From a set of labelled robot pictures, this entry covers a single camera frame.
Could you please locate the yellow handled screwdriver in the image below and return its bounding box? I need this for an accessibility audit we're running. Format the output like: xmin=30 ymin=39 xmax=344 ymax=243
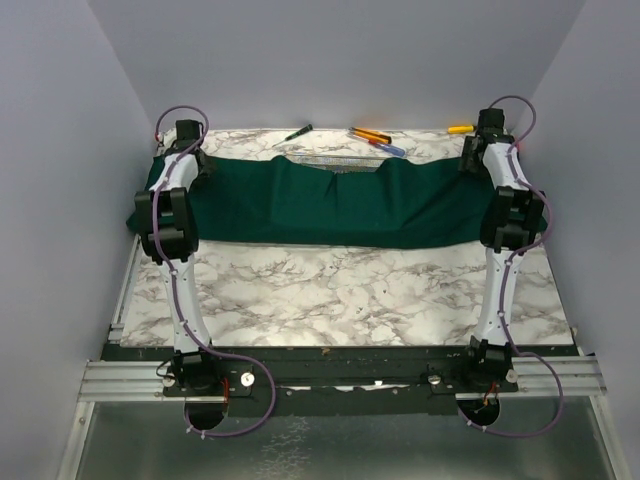
xmin=447 ymin=125 xmax=475 ymax=135

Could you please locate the blue handled screwdriver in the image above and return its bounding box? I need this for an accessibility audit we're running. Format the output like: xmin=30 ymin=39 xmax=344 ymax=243
xmin=369 ymin=141 xmax=406 ymax=158

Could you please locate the aluminium front rail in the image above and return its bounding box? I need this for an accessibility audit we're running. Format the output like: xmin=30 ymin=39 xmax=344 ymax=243
xmin=79 ymin=355 xmax=607 ymax=401

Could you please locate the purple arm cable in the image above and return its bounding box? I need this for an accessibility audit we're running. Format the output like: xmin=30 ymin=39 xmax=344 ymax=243
xmin=152 ymin=104 xmax=277 ymax=442
xmin=457 ymin=94 xmax=565 ymax=437

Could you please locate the green black screwdriver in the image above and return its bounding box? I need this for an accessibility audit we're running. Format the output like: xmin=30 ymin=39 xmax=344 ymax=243
xmin=274 ymin=124 xmax=314 ymax=146

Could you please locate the metal mesh instrument tray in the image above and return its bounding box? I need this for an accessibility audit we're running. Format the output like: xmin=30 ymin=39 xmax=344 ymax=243
xmin=285 ymin=154 xmax=385 ymax=173

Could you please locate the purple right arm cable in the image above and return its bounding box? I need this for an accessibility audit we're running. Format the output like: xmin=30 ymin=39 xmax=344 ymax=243
xmin=457 ymin=94 xmax=565 ymax=437

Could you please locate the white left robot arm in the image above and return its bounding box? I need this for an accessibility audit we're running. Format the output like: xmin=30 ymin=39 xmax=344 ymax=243
xmin=134 ymin=120 xmax=221 ymax=395

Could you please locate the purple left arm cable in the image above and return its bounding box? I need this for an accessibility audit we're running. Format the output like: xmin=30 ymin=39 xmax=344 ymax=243
xmin=152 ymin=104 xmax=277 ymax=442

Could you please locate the dark green surgical drape cloth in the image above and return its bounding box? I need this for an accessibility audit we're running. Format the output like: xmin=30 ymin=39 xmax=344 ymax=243
xmin=124 ymin=153 xmax=501 ymax=251

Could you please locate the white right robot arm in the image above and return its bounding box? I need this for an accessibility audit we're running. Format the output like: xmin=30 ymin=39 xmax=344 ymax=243
xmin=459 ymin=106 xmax=544 ymax=393

